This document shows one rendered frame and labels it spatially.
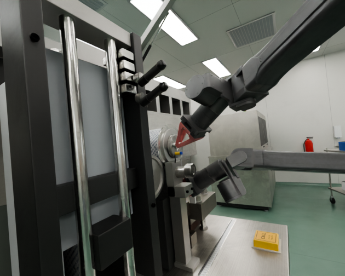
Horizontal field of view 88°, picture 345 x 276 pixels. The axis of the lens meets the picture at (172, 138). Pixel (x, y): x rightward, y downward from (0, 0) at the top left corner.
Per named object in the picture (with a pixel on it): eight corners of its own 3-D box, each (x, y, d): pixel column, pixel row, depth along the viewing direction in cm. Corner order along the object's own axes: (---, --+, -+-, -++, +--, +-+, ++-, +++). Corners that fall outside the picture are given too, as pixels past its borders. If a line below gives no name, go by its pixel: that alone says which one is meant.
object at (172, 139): (182, 158, 60) (170, 156, 54) (177, 159, 61) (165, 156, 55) (183, 136, 61) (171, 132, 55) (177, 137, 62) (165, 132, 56)
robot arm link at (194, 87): (259, 105, 40) (253, 73, 43) (233, 86, 33) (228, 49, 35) (214, 121, 49) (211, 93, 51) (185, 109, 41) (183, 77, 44)
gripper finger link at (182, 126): (190, 152, 57) (210, 132, 53) (179, 156, 51) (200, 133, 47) (177, 137, 60) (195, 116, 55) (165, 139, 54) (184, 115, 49)
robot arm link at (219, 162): (225, 156, 59) (218, 156, 54) (236, 176, 56) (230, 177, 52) (208, 167, 62) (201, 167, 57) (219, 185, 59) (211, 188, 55)
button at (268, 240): (279, 252, 54) (277, 244, 54) (253, 247, 58) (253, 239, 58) (279, 240, 60) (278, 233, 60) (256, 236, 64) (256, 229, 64)
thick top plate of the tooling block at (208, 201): (202, 220, 65) (201, 203, 65) (124, 208, 86) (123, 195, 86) (216, 205, 78) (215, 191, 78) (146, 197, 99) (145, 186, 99)
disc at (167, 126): (160, 172, 52) (156, 122, 53) (159, 172, 52) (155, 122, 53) (184, 166, 64) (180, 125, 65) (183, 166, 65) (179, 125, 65)
